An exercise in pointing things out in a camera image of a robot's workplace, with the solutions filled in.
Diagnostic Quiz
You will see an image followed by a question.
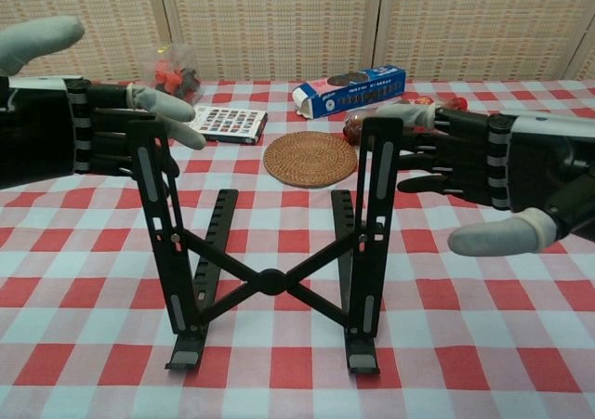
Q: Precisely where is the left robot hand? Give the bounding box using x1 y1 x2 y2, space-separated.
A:
0 16 207 191

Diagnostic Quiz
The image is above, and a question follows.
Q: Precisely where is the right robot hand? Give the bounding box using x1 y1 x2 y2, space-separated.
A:
376 101 595 258

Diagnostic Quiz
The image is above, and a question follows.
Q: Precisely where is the black folding laptop stand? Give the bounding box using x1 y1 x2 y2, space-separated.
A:
126 116 404 376

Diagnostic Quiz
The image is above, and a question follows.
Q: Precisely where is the red white checkered tablecloth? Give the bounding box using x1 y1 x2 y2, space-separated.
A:
0 77 595 419

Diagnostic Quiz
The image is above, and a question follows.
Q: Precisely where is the clear box of red pieces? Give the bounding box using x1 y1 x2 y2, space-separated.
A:
143 43 205 106

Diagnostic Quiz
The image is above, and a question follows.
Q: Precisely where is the cola bottle with red cap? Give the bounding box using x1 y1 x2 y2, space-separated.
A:
343 94 469 140

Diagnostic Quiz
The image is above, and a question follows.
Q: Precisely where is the white card with coloured squares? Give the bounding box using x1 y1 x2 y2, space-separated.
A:
188 104 270 147

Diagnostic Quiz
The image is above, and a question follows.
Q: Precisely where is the blue cookie box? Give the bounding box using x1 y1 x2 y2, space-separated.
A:
292 65 409 119

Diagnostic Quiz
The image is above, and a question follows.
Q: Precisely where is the round woven rattan coaster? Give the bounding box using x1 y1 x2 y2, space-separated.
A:
263 131 359 190

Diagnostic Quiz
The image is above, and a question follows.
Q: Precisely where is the woven bamboo folding screen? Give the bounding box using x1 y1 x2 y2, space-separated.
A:
0 0 595 86

